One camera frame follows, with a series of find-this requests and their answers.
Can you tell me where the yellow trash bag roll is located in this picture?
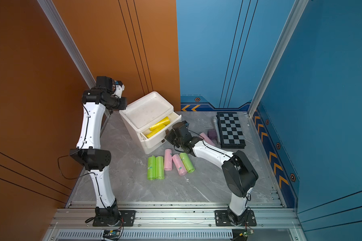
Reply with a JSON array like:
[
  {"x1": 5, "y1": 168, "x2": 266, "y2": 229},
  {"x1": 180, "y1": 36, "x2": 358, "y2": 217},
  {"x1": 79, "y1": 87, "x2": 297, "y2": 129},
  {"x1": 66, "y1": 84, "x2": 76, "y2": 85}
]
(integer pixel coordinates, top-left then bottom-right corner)
[
  {"x1": 149, "y1": 116, "x2": 171, "y2": 131},
  {"x1": 146, "y1": 124, "x2": 166, "y2": 139}
]

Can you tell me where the pink trash bag roll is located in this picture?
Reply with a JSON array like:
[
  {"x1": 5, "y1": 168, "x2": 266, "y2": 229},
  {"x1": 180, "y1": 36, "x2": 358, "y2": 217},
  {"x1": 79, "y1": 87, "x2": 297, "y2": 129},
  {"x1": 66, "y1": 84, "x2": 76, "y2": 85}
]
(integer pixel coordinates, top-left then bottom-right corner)
[
  {"x1": 164, "y1": 149, "x2": 173, "y2": 171},
  {"x1": 172, "y1": 154, "x2": 187, "y2": 176},
  {"x1": 200, "y1": 133, "x2": 215, "y2": 146}
]

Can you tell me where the white three-drawer storage box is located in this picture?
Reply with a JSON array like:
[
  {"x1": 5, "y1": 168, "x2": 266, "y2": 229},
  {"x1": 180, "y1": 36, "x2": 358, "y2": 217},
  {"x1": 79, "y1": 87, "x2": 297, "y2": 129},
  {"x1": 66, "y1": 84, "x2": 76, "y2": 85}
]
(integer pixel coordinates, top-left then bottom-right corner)
[{"x1": 119, "y1": 91, "x2": 175, "y2": 150}]

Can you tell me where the white top drawer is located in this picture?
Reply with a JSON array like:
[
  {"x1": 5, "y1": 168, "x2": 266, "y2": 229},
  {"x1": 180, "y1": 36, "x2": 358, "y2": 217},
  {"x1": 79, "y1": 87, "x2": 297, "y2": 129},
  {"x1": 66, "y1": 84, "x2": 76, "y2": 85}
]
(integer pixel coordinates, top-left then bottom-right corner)
[{"x1": 139, "y1": 112, "x2": 182, "y2": 154}]

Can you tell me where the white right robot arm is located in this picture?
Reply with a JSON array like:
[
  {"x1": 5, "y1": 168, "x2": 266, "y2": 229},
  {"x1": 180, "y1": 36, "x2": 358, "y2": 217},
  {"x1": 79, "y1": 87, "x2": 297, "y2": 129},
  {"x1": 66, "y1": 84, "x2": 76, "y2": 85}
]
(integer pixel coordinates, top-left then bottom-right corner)
[{"x1": 165, "y1": 121, "x2": 258, "y2": 227}]

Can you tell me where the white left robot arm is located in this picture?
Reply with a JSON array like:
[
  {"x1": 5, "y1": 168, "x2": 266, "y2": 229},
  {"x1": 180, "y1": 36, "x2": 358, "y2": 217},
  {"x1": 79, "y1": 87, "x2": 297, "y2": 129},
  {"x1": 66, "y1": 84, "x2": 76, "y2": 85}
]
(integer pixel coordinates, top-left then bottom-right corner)
[{"x1": 69, "y1": 88, "x2": 126, "y2": 227}]

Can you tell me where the green trash bag roll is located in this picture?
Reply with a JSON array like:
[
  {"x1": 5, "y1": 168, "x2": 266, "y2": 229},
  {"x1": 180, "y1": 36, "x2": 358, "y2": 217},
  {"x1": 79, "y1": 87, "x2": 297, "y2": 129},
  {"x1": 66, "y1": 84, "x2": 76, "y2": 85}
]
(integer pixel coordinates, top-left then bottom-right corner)
[
  {"x1": 180, "y1": 153, "x2": 195, "y2": 173},
  {"x1": 155, "y1": 156, "x2": 165, "y2": 180},
  {"x1": 147, "y1": 156, "x2": 156, "y2": 180}
]

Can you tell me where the purple cube block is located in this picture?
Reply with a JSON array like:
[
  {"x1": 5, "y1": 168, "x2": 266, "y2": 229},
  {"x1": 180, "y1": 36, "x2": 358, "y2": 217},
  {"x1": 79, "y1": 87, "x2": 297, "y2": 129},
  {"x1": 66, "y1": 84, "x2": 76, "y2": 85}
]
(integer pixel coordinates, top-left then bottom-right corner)
[{"x1": 207, "y1": 129, "x2": 218, "y2": 141}]

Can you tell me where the grey microphone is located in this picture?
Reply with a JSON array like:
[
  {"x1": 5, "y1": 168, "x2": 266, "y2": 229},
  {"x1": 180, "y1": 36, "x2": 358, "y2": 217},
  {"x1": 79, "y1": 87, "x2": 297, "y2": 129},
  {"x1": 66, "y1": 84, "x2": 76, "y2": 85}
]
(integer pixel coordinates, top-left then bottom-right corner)
[{"x1": 212, "y1": 116, "x2": 221, "y2": 144}]

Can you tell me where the black white checkerboard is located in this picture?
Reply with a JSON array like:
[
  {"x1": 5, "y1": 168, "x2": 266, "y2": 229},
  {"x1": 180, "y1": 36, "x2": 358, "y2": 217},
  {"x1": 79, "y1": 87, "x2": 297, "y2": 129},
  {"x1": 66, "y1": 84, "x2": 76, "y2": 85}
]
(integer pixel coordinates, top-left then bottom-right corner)
[{"x1": 216, "y1": 112, "x2": 246, "y2": 149}]

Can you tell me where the right green circuit board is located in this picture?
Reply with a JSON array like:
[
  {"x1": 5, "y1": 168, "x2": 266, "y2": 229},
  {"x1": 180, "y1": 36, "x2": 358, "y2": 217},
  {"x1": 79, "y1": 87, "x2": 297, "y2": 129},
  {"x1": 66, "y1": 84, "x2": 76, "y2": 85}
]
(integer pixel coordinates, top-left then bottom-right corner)
[{"x1": 236, "y1": 229, "x2": 254, "y2": 241}]

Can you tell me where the green circuit board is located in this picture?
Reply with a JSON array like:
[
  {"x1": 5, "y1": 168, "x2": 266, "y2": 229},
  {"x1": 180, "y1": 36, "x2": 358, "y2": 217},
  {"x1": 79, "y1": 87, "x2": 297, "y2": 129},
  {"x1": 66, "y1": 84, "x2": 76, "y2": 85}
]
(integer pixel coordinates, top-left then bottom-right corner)
[
  {"x1": 236, "y1": 229, "x2": 254, "y2": 241},
  {"x1": 102, "y1": 230, "x2": 122, "y2": 241}
]

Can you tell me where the left green circuit board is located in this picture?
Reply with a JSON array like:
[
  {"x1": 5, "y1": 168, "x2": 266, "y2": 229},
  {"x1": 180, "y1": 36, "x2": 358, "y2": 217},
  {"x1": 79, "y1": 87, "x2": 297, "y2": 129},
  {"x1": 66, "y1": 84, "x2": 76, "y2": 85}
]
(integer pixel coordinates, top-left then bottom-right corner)
[{"x1": 102, "y1": 230, "x2": 122, "y2": 241}]

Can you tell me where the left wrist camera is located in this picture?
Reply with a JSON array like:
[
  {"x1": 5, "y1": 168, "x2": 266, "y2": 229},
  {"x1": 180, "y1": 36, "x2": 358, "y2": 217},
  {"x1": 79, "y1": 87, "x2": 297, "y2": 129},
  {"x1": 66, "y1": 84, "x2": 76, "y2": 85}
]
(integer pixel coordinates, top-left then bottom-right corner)
[{"x1": 96, "y1": 76, "x2": 125, "y2": 98}]

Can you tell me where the aluminium front rail frame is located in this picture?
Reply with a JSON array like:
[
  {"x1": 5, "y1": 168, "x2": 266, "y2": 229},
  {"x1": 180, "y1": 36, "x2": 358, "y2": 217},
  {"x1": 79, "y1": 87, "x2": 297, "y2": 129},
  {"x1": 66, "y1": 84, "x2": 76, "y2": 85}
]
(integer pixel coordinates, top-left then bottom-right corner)
[{"x1": 44, "y1": 201, "x2": 306, "y2": 241}]

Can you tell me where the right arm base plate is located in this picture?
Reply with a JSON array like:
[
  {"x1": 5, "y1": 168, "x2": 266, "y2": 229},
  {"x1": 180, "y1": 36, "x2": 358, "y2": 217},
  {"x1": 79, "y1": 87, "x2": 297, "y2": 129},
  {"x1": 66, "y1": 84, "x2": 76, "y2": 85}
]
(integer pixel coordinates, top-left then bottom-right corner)
[{"x1": 215, "y1": 209, "x2": 257, "y2": 227}]

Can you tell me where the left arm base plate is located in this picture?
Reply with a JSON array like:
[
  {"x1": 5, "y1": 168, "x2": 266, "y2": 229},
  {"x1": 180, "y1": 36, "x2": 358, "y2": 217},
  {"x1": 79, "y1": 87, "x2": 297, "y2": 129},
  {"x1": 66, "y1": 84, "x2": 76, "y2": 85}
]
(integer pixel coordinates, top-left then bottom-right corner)
[{"x1": 93, "y1": 210, "x2": 136, "y2": 227}]

